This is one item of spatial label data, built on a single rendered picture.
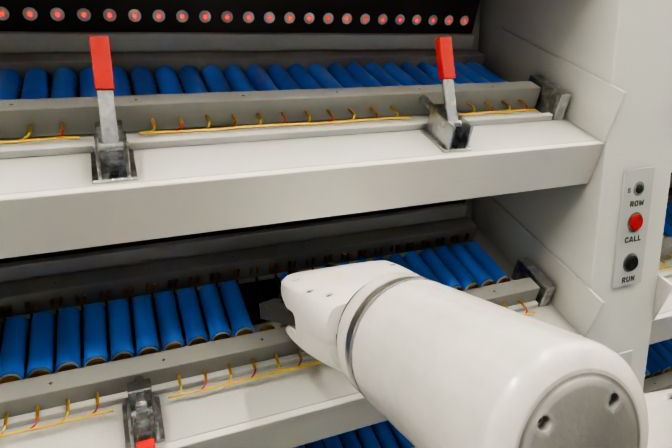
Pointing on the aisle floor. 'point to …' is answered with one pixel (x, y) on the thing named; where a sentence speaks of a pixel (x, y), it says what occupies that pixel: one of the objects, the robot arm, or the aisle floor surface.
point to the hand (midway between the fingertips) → (317, 285)
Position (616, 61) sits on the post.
